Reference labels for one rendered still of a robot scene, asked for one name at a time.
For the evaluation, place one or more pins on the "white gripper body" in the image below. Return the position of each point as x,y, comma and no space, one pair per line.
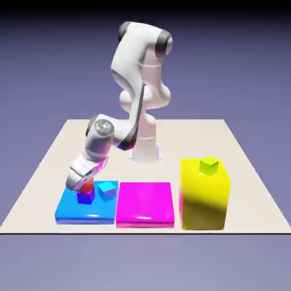
76,178

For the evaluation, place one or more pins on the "small red cube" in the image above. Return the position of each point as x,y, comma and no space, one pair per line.
87,186

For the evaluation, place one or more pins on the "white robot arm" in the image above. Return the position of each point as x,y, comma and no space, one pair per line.
129,68

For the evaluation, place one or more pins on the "small blue cube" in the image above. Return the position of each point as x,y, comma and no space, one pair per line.
84,198

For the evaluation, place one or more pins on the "small cyan cube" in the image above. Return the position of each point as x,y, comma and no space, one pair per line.
107,190

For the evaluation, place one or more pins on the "small lime green cube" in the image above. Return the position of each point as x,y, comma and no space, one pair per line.
208,166

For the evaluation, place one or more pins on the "large blue box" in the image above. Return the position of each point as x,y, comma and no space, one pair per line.
88,211

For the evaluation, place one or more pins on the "large magenta box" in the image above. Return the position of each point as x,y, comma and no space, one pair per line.
145,204

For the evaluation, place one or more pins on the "large yellow box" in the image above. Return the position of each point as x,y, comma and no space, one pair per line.
203,195

